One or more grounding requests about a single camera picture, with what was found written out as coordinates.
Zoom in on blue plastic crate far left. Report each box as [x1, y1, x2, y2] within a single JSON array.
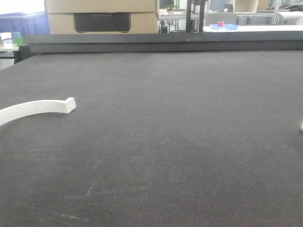
[[0, 12, 50, 35]]

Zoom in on large cardboard box with black label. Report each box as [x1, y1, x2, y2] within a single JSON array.
[[44, 0, 159, 35]]

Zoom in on green and blue cup stack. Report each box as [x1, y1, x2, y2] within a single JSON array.
[[12, 32, 23, 46]]

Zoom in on black raised table edge board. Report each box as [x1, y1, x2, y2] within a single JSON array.
[[22, 31, 303, 53]]

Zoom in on white curved PVC pipe piece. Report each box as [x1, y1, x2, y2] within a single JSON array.
[[0, 97, 76, 125]]

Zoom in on flat blue tray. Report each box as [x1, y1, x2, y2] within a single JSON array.
[[210, 24, 238, 30]]

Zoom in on black vertical post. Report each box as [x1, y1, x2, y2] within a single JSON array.
[[185, 0, 206, 33]]

